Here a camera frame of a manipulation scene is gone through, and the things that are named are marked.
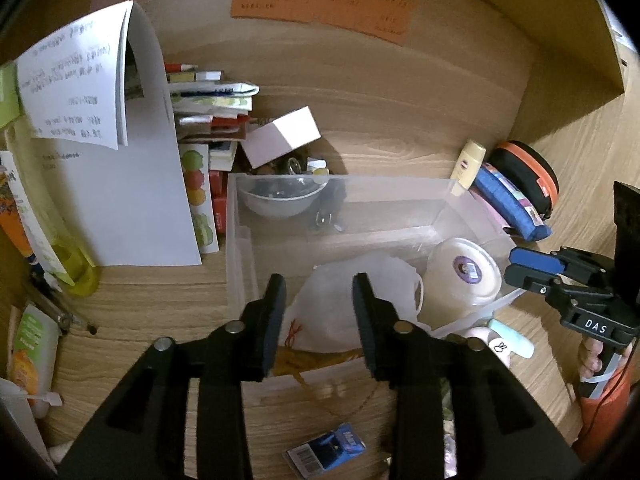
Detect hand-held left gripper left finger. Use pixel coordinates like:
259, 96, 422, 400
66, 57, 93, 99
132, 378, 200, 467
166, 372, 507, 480
57, 273, 288, 480

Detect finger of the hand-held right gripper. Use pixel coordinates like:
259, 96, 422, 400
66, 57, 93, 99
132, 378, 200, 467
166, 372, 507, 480
509, 247, 571, 274
503, 263, 563, 296

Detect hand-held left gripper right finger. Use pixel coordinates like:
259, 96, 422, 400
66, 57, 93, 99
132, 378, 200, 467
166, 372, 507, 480
351, 272, 588, 480

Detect white face mask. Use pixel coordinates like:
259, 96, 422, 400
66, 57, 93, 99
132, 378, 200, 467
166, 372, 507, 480
280, 252, 426, 356

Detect clear plastic storage bin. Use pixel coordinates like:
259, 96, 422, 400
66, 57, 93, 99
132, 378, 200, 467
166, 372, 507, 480
226, 172, 523, 411

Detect wooden desktop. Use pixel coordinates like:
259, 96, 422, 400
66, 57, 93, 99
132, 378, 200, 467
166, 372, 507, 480
0, 77, 640, 480

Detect person's right hand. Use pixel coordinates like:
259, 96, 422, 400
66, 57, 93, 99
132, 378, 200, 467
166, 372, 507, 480
576, 335, 609, 384

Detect white round container purple label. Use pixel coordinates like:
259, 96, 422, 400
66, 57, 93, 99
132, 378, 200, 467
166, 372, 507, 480
425, 237, 502, 318

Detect pink notebook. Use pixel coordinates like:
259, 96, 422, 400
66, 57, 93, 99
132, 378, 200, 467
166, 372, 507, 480
470, 191, 511, 234

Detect black orange round case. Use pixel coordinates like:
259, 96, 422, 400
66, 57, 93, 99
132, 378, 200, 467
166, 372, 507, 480
487, 140, 560, 221

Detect cream tube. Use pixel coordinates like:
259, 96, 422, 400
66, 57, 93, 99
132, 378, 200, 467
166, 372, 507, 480
449, 140, 487, 197

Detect white bowl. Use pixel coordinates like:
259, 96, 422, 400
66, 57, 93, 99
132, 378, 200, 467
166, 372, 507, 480
236, 177, 328, 219

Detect blue card packet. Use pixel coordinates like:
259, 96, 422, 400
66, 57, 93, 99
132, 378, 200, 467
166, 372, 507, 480
282, 422, 367, 476

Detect fruit print booklet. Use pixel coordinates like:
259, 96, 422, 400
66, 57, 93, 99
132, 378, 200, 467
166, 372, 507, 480
179, 144, 221, 254

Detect white cardboard box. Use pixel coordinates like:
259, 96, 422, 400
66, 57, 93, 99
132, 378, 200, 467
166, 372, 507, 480
241, 106, 321, 169

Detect yellow-green translucent bottle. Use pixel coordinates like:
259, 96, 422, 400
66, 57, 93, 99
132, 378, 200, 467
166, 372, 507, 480
49, 239, 101, 297

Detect metal pen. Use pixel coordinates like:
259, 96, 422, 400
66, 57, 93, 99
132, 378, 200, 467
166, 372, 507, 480
25, 270, 99, 336

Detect stack of books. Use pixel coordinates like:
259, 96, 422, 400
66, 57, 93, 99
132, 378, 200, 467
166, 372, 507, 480
165, 62, 261, 201

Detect green orange lotion tube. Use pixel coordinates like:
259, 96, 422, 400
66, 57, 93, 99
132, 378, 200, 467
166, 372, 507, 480
9, 305, 62, 407

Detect white stapled paper sheets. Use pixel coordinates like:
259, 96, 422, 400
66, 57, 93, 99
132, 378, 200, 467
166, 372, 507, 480
16, 0, 136, 151

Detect green sticky note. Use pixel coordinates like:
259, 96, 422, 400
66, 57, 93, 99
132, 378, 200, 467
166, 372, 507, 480
0, 62, 24, 129

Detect brown braided cord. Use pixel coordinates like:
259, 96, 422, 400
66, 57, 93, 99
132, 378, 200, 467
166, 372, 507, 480
272, 320, 366, 386

